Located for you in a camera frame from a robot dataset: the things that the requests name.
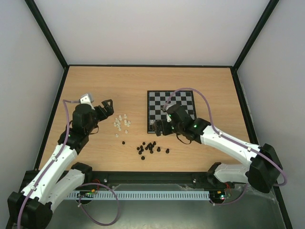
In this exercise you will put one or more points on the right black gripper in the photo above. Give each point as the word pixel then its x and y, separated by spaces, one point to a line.
pixel 162 126

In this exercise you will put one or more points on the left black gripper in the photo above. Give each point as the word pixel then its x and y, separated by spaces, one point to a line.
pixel 110 110

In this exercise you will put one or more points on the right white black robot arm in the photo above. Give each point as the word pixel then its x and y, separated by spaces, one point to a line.
pixel 258 165

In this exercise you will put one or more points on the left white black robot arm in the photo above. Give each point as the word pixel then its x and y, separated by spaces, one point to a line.
pixel 34 206

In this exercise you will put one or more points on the black grey chess board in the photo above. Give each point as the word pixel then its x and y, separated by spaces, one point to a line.
pixel 157 99

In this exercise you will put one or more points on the clear plastic sheet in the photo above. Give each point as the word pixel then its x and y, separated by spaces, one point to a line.
pixel 247 190

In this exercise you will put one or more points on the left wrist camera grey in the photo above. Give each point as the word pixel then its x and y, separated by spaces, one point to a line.
pixel 86 98

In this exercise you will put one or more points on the black aluminium frame rail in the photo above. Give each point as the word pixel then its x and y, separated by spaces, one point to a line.
pixel 152 177

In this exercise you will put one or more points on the white slotted cable duct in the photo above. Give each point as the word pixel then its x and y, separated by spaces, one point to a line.
pixel 141 195

